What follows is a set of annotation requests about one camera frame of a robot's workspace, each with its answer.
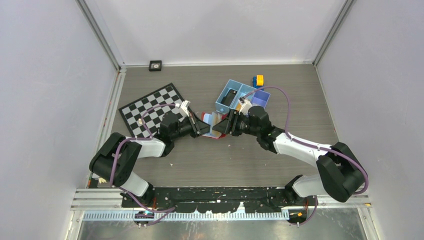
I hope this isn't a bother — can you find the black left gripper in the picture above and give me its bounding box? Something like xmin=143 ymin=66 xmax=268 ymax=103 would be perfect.
xmin=170 ymin=112 xmax=213 ymax=141

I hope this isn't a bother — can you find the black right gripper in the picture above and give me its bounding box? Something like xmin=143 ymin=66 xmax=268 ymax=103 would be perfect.
xmin=212 ymin=109 xmax=260 ymax=137

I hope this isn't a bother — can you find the tan patterned card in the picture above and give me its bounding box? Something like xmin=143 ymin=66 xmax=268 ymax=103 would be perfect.
xmin=210 ymin=112 xmax=222 ymax=139

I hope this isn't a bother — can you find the red leather card holder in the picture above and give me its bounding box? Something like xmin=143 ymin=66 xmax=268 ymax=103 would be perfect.
xmin=201 ymin=111 xmax=226 ymax=139

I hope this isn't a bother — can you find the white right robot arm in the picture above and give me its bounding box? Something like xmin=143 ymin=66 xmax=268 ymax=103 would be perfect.
xmin=212 ymin=106 xmax=369 ymax=205

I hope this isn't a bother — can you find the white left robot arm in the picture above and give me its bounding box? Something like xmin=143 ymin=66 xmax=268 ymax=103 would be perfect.
xmin=89 ymin=112 xmax=211 ymax=207

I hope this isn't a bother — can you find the black card in drawer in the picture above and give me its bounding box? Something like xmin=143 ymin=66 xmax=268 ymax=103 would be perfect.
xmin=220 ymin=89 xmax=238 ymax=107

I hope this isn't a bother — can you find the light blue left drawer box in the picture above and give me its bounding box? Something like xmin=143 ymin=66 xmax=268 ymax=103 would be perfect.
xmin=215 ymin=79 xmax=242 ymax=114

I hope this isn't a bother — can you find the light blue drawer box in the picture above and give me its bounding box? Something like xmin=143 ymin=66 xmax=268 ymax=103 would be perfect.
xmin=215 ymin=79 xmax=242 ymax=114
xmin=231 ymin=84 xmax=255 ymax=109

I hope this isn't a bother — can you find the light blue middle drawer box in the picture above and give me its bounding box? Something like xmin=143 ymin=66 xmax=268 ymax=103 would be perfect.
xmin=231 ymin=84 xmax=255 ymax=109

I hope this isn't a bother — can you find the purple drawer box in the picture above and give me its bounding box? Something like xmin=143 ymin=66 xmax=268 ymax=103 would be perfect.
xmin=251 ymin=90 xmax=271 ymax=109

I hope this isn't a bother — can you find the blue orange toy block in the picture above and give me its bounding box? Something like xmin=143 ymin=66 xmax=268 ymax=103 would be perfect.
xmin=252 ymin=74 xmax=265 ymax=89

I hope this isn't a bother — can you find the black white chessboard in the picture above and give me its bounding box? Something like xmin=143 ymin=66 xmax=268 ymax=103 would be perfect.
xmin=119 ymin=83 xmax=185 ymax=139

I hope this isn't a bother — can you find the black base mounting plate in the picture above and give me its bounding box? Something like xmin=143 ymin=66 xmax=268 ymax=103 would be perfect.
xmin=121 ymin=186 xmax=316 ymax=214

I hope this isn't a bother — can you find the small beige chess piece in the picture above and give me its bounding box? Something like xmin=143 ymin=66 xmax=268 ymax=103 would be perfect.
xmin=98 ymin=178 xmax=108 ymax=184

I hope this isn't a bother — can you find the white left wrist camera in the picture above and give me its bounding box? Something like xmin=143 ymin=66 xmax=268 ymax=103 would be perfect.
xmin=175 ymin=100 xmax=192 ymax=117

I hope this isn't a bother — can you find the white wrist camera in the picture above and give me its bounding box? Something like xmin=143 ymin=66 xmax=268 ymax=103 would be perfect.
xmin=236 ymin=97 xmax=252 ymax=115
xmin=175 ymin=100 xmax=192 ymax=117

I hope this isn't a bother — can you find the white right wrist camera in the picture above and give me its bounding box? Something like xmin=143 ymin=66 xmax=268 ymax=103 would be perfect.
xmin=236 ymin=97 xmax=252 ymax=115

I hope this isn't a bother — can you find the black square wall socket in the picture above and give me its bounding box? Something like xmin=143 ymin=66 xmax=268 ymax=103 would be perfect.
xmin=148 ymin=60 xmax=163 ymax=72

